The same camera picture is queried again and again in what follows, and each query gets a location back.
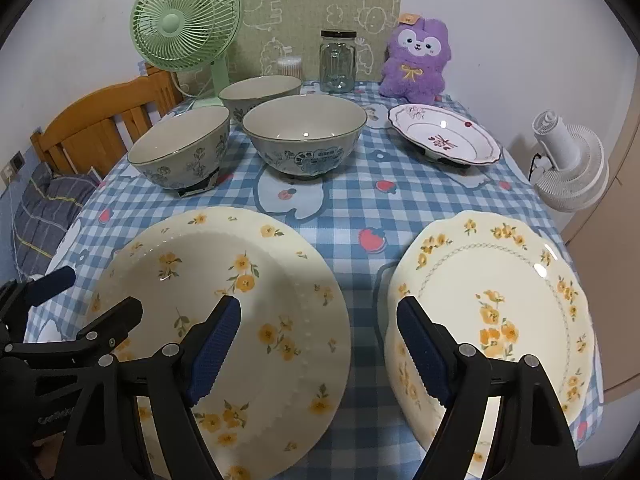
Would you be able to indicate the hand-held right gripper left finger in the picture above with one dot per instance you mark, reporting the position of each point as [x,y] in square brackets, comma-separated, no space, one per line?
[215,345]

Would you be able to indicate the blue checkered tablecloth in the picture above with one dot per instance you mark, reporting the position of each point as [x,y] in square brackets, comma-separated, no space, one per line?
[350,210]

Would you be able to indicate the grey plaid bedding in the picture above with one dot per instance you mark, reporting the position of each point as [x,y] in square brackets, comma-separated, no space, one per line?
[45,210]

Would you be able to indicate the green cartoon-print board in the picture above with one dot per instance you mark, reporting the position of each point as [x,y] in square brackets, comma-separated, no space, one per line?
[300,15]

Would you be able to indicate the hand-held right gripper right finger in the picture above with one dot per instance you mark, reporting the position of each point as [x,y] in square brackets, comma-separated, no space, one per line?
[425,360]

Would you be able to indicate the purple plush toy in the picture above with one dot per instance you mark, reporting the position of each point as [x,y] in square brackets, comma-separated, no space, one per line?
[415,75]

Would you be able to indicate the black bowl stand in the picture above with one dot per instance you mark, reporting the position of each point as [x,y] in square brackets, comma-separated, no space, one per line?
[195,190]

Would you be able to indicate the grey floral ceramic bowl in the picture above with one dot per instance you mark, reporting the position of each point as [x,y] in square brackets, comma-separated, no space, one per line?
[260,91]
[175,160]
[300,125]

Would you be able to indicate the white plate red flowers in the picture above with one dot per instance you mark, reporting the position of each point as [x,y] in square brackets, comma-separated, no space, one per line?
[440,127]

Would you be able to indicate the wall socket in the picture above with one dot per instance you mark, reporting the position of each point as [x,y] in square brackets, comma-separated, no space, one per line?
[15,162]

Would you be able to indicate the cotton swab container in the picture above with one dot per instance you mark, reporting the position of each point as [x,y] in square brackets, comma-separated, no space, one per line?
[289,67]

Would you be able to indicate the cream yellow-flower plate beaded rim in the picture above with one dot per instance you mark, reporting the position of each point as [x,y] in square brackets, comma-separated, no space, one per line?
[260,280]

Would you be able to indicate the cream yellow-flower plate scalloped rim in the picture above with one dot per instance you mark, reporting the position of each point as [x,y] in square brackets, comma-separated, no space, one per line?
[500,280]

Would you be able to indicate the white floor fan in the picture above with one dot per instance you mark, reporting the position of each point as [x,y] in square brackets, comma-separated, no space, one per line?
[575,160]

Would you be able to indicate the beige wooden door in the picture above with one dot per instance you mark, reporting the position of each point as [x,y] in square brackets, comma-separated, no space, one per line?
[610,270]

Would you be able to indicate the green desk fan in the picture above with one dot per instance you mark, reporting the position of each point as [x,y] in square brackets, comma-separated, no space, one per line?
[172,22]

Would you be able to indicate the glass jar black lid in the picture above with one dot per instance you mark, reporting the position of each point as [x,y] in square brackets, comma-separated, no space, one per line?
[337,65]

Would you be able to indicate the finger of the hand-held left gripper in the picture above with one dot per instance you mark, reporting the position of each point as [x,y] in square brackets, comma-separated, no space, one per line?
[50,285]
[117,317]

